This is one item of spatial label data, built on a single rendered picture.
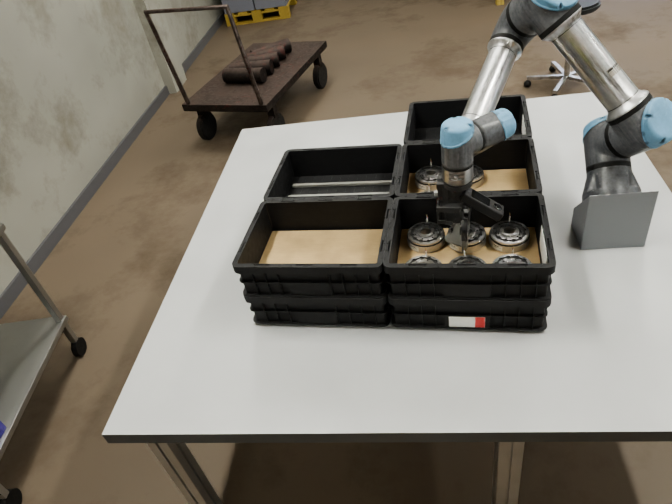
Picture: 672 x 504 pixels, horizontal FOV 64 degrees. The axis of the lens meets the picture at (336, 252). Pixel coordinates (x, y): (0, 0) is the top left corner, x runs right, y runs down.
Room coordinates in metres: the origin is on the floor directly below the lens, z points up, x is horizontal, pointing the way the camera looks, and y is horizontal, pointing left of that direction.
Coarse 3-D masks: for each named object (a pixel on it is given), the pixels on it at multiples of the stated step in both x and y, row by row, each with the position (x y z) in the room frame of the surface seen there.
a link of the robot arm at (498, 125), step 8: (496, 112) 1.15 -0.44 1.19; (504, 112) 1.15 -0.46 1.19; (472, 120) 1.15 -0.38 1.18; (480, 120) 1.13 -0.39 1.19; (488, 120) 1.13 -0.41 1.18; (496, 120) 1.13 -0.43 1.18; (504, 120) 1.13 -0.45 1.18; (512, 120) 1.13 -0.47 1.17; (480, 128) 1.11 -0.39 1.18; (488, 128) 1.11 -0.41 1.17; (496, 128) 1.11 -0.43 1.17; (504, 128) 1.12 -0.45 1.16; (512, 128) 1.13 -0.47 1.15; (488, 136) 1.10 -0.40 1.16; (496, 136) 1.11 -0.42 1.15; (504, 136) 1.12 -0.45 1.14; (488, 144) 1.10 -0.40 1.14; (480, 152) 1.17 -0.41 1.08
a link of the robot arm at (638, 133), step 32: (512, 0) 1.46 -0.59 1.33; (544, 0) 1.34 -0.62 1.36; (576, 0) 1.33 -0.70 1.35; (544, 32) 1.35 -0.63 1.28; (576, 32) 1.31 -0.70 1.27; (576, 64) 1.30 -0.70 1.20; (608, 64) 1.26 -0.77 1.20; (608, 96) 1.23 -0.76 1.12; (640, 96) 1.20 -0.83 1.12; (640, 128) 1.15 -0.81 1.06
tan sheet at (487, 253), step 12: (444, 228) 1.21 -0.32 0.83; (528, 228) 1.13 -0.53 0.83; (408, 252) 1.14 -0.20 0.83; (432, 252) 1.11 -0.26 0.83; (444, 252) 1.10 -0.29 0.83; (456, 252) 1.10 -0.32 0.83; (480, 252) 1.08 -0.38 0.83; (492, 252) 1.07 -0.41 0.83; (516, 252) 1.05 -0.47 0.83; (528, 252) 1.04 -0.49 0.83
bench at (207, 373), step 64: (256, 128) 2.38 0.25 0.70; (320, 128) 2.24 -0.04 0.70; (384, 128) 2.12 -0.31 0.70; (576, 128) 1.80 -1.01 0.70; (256, 192) 1.82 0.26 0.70; (576, 192) 1.41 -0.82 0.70; (192, 256) 1.50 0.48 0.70; (576, 256) 1.12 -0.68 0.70; (640, 256) 1.07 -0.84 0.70; (192, 320) 1.18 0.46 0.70; (576, 320) 0.89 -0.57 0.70; (640, 320) 0.85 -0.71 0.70; (128, 384) 0.99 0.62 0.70; (192, 384) 0.94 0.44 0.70; (256, 384) 0.90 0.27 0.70; (320, 384) 0.86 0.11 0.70; (384, 384) 0.82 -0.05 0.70; (448, 384) 0.78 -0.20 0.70; (512, 384) 0.74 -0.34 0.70; (576, 384) 0.71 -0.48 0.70; (640, 384) 0.68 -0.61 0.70; (512, 448) 0.68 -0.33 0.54
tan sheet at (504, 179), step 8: (488, 176) 1.42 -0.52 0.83; (496, 176) 1.41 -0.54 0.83; (504, 176) 1.40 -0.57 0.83; (512, 176) 1.39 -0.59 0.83; (520, 176) 1.38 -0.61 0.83; (408, 184) 1.46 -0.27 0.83; (488, 184) 1.37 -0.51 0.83; (496, 184) 1.37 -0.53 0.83; (504, 184) 1.36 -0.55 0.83; (512, 184) 1.35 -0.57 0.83; (520, 184) 1.34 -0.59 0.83; (408, 192) 1.42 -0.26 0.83; (416, 192) 1.41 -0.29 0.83
